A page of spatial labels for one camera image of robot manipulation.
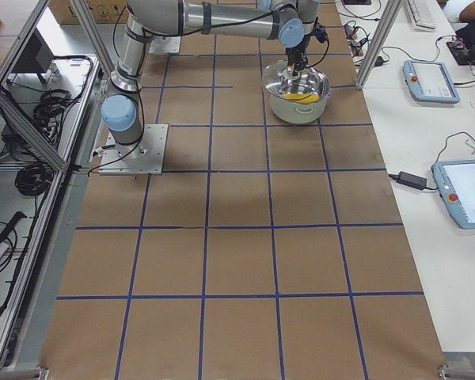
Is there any cardboard box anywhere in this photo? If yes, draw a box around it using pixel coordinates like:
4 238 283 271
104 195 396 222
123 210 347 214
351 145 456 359
49 0 128 25

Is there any glass pot lid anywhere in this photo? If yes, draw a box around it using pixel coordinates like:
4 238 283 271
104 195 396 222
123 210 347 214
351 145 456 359
262 61 332 101

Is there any aluminium side frame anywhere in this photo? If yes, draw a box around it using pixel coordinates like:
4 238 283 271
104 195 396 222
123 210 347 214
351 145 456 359
0 1 101 376

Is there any pale green cooking pot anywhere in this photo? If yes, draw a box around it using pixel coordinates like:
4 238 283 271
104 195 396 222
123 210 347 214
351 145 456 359
262 61 332 124

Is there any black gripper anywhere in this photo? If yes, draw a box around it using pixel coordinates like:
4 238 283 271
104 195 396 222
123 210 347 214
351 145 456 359
285 41 308 74

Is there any coiled black cable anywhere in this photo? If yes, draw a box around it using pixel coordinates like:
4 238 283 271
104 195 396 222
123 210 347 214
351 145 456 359
14 161 53 198

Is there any white keyboard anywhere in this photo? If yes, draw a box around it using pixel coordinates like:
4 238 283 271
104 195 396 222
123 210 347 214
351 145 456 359
404 0 436 32

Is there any aluminium frame post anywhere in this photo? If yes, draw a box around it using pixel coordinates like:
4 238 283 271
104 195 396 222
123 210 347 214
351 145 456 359
355 0 402 89

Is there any blue teach pendant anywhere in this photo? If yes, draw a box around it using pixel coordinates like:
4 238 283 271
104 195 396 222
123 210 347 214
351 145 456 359
402 60 460 104
431 159 475 230

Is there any yellow corn cob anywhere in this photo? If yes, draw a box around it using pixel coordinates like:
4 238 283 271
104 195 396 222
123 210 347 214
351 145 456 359
281 93 320 104

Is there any far blue teach pendant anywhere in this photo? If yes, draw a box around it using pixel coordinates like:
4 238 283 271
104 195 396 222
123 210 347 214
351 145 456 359
402 60 460 104

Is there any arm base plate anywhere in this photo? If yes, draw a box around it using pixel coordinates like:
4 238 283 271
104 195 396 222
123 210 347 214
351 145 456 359
97 123 168 175
149 36 181 55

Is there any black monitor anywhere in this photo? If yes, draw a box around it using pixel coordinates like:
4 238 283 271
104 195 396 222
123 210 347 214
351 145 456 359
12 28 54 83

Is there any near blue teach pendant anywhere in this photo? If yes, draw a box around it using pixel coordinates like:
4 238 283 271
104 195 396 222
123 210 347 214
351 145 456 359
431 159 475 230

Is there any black power adapter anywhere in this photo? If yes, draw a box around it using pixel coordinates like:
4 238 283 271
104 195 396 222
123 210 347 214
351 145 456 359
397 171 427 190

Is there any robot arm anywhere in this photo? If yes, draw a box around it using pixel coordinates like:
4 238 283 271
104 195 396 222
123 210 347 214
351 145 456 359
101 1 319 159
259 0 321 24

